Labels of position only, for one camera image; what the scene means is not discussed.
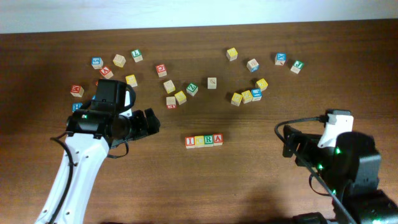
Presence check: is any red I block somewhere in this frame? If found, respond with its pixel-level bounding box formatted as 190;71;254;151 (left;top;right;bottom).
185;136;195;149

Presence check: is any yellow C block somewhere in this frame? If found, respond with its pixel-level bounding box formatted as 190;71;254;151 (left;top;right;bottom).
195;136;205;147

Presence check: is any green R block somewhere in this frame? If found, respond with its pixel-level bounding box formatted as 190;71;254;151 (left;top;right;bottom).
204;134;214;147

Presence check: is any red a block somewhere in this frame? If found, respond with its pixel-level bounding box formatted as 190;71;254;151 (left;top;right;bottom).
99;66;114;79
213;133;224;146

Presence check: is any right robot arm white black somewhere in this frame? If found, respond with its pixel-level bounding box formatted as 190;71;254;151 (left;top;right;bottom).
283;125;397;223

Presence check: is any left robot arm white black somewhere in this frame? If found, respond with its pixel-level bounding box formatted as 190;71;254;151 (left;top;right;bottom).
36;79;160;223

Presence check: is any wooden block red side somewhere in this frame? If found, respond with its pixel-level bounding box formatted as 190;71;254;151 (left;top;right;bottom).
166;96;177;109

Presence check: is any yellow block upper left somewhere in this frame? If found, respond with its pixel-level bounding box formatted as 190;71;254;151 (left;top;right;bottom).
126;75;138;87

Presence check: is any wooden block centre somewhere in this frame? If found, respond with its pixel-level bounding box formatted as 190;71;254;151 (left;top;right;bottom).
164;80;175;94

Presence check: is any yellow block centre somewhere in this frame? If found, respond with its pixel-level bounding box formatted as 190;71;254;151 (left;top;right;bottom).
174;91;187;105

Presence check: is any red Q block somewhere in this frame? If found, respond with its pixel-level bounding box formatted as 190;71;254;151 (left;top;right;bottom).
155;64;167;77

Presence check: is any green Z block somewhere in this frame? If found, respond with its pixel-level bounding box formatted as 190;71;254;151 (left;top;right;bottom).
186;83;198;96

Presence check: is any plain wooden block top-left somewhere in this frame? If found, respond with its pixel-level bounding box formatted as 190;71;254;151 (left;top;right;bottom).
113;54;126;68

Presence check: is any green T block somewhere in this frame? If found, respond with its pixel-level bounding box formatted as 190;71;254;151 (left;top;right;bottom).
131;49;143;63

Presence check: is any blue H block far-left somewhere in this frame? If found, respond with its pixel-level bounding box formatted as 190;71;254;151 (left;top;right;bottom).
72;103;83;112

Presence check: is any red M block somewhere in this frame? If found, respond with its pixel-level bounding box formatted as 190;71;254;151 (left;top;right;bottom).
70;85;84;98

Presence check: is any blue S block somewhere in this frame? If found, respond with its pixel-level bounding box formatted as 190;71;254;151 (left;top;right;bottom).
91;57;104;70

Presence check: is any yellow K block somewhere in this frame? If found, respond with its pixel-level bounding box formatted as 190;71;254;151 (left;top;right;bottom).
256;78;269;91

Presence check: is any yellow G block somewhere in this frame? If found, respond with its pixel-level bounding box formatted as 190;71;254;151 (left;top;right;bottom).
241;90;253;104

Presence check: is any white wooden block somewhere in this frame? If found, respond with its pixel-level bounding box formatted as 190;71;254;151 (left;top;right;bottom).
207;77;217;90

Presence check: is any green J block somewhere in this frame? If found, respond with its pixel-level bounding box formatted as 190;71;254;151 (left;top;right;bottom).
290;60;304;74

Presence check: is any yellow S block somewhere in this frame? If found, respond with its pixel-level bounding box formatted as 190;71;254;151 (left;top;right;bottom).
231;93;243;106

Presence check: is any blue X block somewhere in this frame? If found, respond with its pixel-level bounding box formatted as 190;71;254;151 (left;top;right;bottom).
274;52;287;66

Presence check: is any wooden block blue D side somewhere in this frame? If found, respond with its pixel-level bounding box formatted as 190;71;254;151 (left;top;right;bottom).
246;58;259;72

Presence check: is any yellow block top right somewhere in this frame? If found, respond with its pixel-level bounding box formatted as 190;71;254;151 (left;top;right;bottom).
226;47;238;61

